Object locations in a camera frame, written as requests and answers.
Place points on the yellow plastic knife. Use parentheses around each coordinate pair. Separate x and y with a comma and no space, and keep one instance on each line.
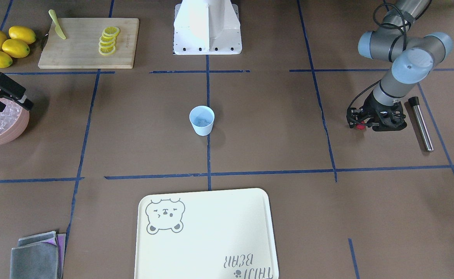
(57,27)

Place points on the red strawberry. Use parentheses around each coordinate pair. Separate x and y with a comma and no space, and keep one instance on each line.
(360,127)

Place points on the wooden cutting board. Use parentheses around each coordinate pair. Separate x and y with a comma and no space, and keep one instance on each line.
(80,49)

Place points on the grey folded cloth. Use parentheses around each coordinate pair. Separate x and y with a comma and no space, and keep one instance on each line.
(39,256)

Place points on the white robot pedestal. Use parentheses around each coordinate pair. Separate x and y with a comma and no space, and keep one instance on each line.
(207,27)

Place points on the light blue plastic cup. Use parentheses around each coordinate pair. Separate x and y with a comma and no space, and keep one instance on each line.
(202,119)

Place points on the lemon slices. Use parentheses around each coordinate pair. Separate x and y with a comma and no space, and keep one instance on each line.
(108,39)

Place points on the cream bear tray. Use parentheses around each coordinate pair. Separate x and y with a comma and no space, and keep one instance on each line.
(223,234)

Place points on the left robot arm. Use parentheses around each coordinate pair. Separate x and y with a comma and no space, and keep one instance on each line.
(412,60)

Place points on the steel muddler black tip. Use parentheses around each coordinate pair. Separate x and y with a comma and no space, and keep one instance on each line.
(420,122)

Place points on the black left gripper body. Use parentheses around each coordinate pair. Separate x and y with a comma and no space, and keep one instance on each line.
(372,104)

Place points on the pink bowl of ice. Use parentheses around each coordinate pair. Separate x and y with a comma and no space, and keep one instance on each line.
(13,121)

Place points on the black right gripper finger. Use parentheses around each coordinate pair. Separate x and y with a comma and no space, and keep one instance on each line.
(26,104)

